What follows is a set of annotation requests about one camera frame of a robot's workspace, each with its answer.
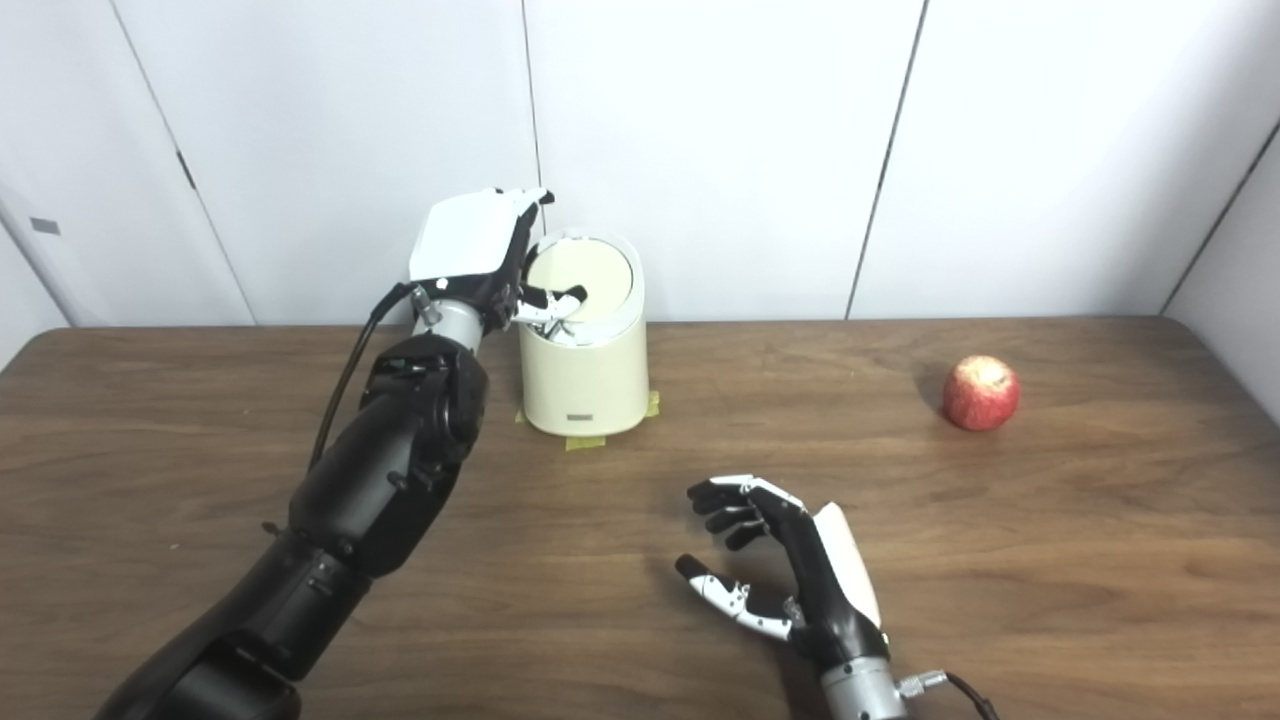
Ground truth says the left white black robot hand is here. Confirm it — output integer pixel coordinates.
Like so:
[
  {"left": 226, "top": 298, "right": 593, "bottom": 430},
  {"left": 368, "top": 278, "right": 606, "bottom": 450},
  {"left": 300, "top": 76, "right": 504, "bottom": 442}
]
[{"left": 408, "top": 187, "right": 589, "bottom": 337}]

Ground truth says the cream round bin lid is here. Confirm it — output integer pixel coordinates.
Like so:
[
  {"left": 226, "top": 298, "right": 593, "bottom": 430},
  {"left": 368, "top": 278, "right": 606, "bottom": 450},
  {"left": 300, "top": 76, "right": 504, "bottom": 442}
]
[{"left": 526, "top": 238, "right": 635, "bottom": 327}]

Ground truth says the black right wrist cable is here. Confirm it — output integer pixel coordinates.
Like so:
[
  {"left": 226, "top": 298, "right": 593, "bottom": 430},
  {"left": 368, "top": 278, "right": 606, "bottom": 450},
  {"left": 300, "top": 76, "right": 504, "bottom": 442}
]
[{"left": 896, "top": 670, "right": 1002, "bottom": 720}]

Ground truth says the red apple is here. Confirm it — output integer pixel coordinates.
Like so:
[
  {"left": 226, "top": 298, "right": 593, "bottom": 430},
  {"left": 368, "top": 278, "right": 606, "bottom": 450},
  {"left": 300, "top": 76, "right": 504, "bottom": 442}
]
[{"left": 942, "top": 356, "right": 1022, "bottom": 433}]

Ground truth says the cream-colored round bin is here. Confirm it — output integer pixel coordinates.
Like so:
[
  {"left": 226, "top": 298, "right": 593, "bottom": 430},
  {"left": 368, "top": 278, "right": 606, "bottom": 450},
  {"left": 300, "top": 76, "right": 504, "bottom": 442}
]
[{"left": 517, "top": 232, "right": 650, "bottom": 438}]

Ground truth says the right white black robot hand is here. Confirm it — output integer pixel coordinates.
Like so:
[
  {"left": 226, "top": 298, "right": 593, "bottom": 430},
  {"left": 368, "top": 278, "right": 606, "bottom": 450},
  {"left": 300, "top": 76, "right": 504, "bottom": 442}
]
[{"left": 675, "top": 475, "right": 891, "bottom": 671}]

